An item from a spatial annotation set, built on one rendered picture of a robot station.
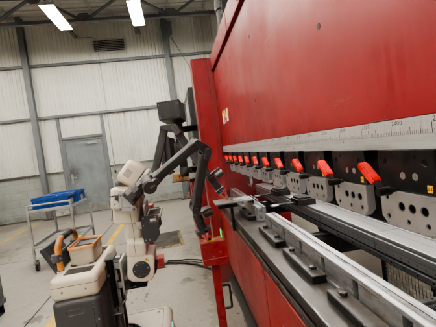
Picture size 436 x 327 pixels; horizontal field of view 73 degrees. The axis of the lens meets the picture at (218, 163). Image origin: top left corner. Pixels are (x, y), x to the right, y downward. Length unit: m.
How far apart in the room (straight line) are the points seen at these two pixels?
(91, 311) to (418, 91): 1.74
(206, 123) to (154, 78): 6.40
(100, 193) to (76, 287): 7.51
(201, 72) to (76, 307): 2.25
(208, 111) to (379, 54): 2.40
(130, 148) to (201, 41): 3.88
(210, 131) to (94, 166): 6.59
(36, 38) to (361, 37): 9.81
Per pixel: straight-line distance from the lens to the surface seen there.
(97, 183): 9.27
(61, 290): 1.88
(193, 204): 1.82
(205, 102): 3.02
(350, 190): 0.87
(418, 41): 0.67
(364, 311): 0.97
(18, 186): 10.03
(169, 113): 3.15
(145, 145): 9.05
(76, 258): 1.98
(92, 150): 9.26
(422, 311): 0.87
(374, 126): 0.76
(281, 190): 2.21
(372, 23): 0.77
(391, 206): 0.75
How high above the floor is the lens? 1.39
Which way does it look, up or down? 3 degrees down
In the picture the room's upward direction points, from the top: 7 degrees counter-clockwise
